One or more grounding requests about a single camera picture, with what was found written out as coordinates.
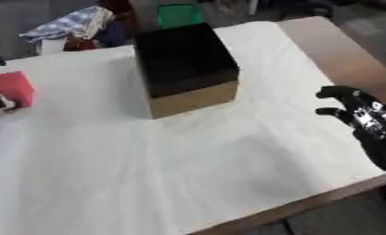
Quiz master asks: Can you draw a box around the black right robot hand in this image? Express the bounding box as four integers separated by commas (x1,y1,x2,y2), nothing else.
314,84,386,171

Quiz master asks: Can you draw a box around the red block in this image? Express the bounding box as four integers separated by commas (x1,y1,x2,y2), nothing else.
0,71,38,108

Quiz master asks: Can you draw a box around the cardboard box with black inside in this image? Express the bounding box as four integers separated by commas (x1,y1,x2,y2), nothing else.
133,22,241,120

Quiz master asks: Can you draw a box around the blue checked cloth pile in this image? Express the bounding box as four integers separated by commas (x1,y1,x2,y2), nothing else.
17,6,117,45

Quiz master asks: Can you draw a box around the green square object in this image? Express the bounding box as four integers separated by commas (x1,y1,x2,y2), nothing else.
155,3,204,29

